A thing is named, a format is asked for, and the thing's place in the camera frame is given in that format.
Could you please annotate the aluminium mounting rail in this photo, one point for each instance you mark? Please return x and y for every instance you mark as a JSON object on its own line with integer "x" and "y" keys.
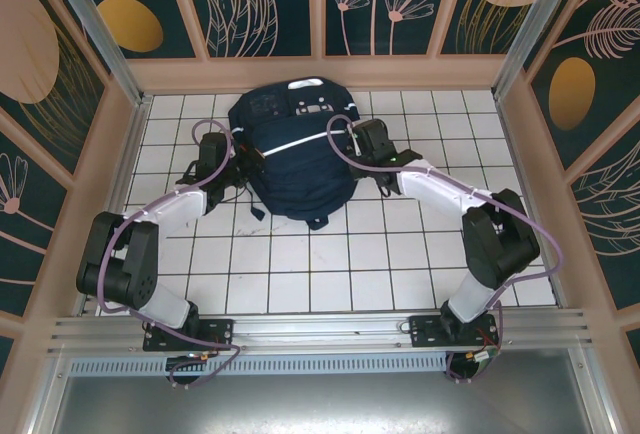
{"x": 320, "y": 329}

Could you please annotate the navy blue backpack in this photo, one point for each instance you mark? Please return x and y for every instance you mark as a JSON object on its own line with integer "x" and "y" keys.
{"x": 300, "y": 179}

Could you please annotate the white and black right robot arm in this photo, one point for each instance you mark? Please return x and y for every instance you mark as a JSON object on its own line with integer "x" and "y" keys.
{"x": 500, "y": 239}

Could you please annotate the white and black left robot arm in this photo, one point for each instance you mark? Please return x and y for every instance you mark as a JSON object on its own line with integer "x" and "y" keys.
{"x": 125, "y": 269}

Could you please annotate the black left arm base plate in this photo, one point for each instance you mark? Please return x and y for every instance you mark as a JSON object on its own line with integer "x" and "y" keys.
{"x": 220, "y": 334}

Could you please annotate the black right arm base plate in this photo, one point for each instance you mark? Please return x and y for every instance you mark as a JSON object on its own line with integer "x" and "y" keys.
{"x": 425, "y": 334}

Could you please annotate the aluminium side rail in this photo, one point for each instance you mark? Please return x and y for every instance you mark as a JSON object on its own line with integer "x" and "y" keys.
{"x": 122, "y": 174}

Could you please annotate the steel sheet panel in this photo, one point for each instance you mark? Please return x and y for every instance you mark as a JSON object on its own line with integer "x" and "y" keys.
{"x": 320, "y": 404}

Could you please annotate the aluminium frame post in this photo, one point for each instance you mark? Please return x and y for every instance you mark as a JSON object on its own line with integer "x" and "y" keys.
{"x": 534, "y": 29}
{"x": 97, "y": 29}

